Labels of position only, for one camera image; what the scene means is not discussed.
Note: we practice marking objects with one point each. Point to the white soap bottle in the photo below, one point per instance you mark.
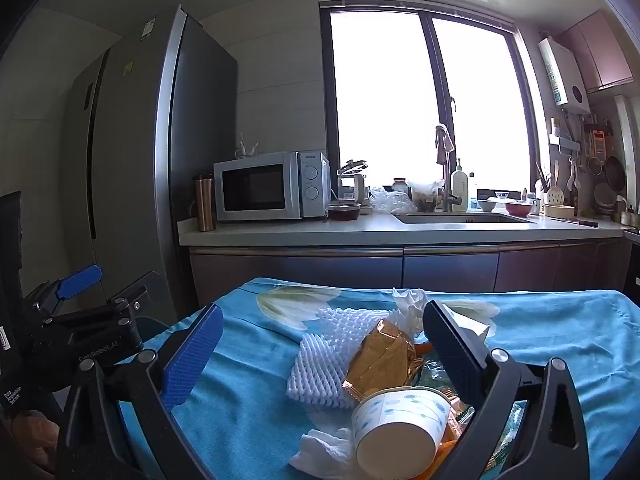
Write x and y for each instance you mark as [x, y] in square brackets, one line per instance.
[460, 190]

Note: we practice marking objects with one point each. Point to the pink wall cabinet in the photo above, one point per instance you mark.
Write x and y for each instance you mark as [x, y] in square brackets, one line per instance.
[595, 52]

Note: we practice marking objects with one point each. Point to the blue floral tablecloth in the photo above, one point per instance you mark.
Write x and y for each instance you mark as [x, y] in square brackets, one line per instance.
[575, 360]

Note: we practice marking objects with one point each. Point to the dotted white paper cup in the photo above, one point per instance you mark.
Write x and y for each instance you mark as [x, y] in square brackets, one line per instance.
[395, 425]

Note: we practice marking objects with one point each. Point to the white foam fruit net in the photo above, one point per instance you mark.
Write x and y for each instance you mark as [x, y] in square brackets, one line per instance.
[320, 370]
[350, 320]

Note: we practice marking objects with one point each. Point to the glass electric kettle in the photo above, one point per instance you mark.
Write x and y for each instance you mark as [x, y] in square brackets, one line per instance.
[352, 185]

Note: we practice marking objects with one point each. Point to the small white bowl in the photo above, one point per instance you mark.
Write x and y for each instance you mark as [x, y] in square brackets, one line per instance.
[486, 206]

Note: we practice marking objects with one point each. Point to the hanging black pan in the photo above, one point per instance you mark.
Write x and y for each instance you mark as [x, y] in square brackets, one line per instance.
[615, 174]

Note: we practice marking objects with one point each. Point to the large gold foil wrapper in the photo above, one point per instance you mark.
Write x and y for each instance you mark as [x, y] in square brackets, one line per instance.
[382, 360]

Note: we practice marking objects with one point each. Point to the utensil holder with utensils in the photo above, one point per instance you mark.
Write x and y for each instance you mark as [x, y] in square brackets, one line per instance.
[552, 192]

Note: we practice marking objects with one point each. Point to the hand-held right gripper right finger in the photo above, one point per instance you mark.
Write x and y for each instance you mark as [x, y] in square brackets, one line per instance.
[452, 355]

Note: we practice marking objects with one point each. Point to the green clear plastic wrapper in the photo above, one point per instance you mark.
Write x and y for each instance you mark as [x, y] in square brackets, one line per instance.
[440, 380]

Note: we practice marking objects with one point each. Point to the white water heater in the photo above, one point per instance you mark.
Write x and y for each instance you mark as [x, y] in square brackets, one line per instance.
[565, 77]

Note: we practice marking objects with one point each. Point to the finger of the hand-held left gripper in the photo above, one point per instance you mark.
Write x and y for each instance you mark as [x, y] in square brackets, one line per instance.
[80, 280]
[135, 297]

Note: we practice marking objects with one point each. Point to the white microwave oven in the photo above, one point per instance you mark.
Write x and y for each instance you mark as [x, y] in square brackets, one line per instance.
[255, 187]

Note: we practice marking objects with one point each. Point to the steel faucet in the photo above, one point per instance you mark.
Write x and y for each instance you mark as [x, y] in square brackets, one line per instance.
[446, 195]

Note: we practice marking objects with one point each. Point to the clear plastic bag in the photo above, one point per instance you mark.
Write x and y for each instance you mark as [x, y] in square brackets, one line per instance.
[392, 200]

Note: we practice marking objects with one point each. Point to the copper thermos flask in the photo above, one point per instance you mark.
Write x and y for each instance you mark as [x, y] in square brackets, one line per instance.
[205, 205]

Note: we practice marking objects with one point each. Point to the kitchen window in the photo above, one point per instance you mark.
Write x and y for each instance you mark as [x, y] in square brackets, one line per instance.
[385, 100]

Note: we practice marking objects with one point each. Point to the grey wall rack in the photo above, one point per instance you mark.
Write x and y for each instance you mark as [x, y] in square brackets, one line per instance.
[564, 141]

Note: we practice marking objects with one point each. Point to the small orange peel piece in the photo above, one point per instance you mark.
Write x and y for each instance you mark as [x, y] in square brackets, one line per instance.
[445, 447]

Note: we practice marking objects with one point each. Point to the red bowl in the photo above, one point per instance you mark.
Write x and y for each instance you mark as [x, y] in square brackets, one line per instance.
[518, 208]

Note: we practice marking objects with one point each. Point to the white tissue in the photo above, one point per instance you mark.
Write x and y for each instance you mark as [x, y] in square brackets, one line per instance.
[325, 450]
[410, 307]

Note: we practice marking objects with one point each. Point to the grey refrigerator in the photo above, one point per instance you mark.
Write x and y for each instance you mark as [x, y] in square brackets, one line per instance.
[140, 160]

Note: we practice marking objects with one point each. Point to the cream baking dish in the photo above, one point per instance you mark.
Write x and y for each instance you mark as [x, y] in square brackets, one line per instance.
[559, 211]

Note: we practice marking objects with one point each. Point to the kitchen base cabinet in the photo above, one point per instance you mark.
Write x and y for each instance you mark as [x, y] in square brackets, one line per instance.
[350, 270]

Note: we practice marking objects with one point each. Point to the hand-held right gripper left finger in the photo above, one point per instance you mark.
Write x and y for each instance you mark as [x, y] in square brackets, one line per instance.
[192, 355]

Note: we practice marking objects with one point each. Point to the person's left hand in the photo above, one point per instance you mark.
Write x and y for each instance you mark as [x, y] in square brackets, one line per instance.
[30, 432]

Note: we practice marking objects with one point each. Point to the dark lidded bowl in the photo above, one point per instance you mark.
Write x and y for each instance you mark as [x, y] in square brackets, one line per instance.
[343, 211]

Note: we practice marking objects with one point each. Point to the kitchen knife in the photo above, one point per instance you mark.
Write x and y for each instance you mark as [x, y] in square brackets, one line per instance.
[586, 221]

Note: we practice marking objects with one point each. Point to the large orange peel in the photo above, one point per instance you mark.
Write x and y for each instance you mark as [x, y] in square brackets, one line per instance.
[425, 348]

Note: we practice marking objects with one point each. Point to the steel sink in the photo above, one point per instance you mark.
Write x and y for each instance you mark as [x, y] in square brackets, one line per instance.
[460, 218]

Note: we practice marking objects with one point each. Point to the brown cloth on faucet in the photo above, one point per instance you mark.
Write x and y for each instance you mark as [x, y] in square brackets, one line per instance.
[444, 142]

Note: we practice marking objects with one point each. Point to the white figurine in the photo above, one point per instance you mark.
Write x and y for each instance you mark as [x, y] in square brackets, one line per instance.
[246, 147]

